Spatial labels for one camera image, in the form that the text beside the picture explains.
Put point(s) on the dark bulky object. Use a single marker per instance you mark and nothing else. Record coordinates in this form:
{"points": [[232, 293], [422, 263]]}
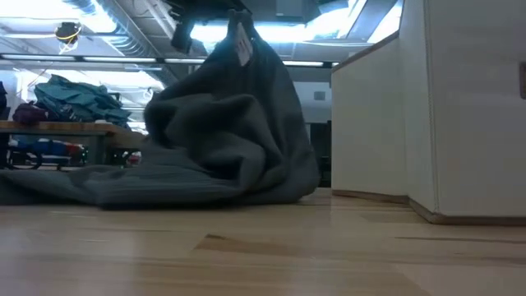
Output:
{"points": [[3, 100]]}

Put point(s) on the maroon cloth bundle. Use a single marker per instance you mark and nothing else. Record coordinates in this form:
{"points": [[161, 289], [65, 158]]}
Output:
{"points": [[29, 114]]}

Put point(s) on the blue-grey waffle towel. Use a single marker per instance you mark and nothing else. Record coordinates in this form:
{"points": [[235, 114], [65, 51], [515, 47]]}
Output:
{"points": [[230, 135]]}

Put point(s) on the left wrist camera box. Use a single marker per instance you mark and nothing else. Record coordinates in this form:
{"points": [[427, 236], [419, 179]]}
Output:
{"points": [[183, 37]]}

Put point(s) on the beige fabric storage box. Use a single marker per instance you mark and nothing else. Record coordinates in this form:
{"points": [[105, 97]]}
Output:
{"points": [[452, 123]]}

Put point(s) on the blue storage crate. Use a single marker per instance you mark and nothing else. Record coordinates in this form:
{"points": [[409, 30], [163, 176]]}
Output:
{"points": [[35, 146]]}

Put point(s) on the wooden workbench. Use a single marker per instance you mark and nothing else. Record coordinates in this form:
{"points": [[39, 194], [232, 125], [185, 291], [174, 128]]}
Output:
{"points": [[61, 128]]}

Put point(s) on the teal cloth pile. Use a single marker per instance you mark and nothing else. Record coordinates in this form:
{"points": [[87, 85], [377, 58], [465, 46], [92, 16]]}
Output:
{"points": [[78, 100]]}

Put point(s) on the grey wall plate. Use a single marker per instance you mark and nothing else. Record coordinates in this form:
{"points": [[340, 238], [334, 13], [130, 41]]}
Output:
{"points": [[319, 95]]}

